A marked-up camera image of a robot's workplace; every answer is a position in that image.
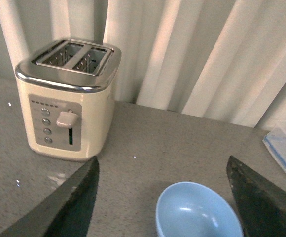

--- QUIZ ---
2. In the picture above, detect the cream two-slot toaster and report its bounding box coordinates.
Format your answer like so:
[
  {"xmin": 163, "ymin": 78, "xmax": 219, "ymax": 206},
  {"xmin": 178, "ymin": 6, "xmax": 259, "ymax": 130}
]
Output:
[{"xmin": 15, "ymin": 38, "xmax": 122, "ymax": 162}]

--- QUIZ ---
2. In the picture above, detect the clear plastic food container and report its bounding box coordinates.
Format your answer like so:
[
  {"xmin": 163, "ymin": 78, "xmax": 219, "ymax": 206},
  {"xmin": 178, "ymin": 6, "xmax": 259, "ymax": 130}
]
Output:
[{"xmin": 262, "ymin": 123, "xmax": 286, "ymax": 188}]

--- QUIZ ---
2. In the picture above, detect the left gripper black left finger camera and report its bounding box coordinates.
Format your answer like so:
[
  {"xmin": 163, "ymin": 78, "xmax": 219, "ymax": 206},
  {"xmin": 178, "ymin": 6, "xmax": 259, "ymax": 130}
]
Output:
[{"xmin": 0, "ymin": 157, "xmax": 100, "ymax": 237}]

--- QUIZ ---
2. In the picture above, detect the blue bowl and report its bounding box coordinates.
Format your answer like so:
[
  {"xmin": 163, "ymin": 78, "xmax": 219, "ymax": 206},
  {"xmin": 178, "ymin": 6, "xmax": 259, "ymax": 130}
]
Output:
[{"xmin": 155, "ymin": 182, "xmax": 244, "ymax": 237}]

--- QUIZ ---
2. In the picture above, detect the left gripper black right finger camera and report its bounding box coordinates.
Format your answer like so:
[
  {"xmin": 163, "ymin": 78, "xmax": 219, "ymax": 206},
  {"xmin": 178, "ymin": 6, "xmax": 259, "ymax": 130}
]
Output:
[{"xmin": 226, "ymin": 156, "xmax": 286, "ymax": 237}]

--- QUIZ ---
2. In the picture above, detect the white curtain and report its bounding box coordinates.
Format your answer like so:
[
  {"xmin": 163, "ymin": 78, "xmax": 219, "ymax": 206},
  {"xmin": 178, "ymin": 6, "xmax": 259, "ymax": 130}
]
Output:
[{"xmin": 0, "ymin": 0, "xmax": 286, "ymax": 130}]

